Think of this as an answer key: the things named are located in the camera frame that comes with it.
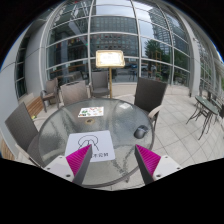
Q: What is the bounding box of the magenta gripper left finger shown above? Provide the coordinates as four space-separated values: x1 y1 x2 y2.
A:
66 145 92 185

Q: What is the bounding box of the dark side table right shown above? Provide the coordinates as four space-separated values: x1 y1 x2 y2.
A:
188 95 218 139

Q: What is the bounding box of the grey wicker chair back-left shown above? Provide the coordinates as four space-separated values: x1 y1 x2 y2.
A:
60 81 88 106

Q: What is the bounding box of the round glass patio table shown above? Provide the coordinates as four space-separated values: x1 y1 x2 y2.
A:
39 98 154 188

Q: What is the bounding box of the grey computer mouse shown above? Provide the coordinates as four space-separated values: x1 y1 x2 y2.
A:
134 125 149 139

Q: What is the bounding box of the grey wicker chair far left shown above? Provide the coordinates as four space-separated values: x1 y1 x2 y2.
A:
40 78 59 111

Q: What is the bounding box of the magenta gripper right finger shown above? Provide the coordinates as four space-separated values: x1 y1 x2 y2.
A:
135 145 161 185

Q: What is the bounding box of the grey wicker chair right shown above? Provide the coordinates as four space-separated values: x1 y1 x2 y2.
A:
134 77 167 128

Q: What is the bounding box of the gold menu stand sign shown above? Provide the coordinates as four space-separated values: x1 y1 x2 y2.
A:
96 50 125 88

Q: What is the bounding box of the white paper mouse outline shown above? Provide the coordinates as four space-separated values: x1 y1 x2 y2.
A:
65 130 115 162

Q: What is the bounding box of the colourful menu card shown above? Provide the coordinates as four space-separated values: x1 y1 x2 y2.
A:
78 107 104 117

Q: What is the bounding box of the grey wicker chair centre back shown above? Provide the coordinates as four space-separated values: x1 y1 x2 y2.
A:
89 71 110 98

